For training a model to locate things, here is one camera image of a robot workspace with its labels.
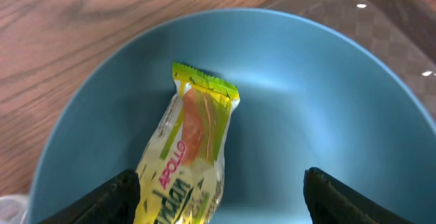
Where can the clear plastic waste bin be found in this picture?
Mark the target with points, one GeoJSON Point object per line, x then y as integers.
{"type": "Point", "coordinates": [14, 209]}

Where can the yellow green snack wrapper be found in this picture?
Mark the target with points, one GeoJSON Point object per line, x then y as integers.
{"type": "Point", "coordinates": [181, 171]}

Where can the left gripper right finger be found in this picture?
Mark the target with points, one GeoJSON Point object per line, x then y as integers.
{"type": "Point", "coordinates": [329, 201]}

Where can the brown serving tray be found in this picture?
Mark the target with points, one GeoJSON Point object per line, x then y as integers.
{"type": "Point", "coordinates": [401, 33]}

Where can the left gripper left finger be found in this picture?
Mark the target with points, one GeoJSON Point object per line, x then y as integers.
{"type": "Point", "coordinates": [113, 202]}

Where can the dark blue plate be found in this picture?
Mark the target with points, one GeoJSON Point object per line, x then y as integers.
{"type": "Point", "coordinates": [309, 97]}

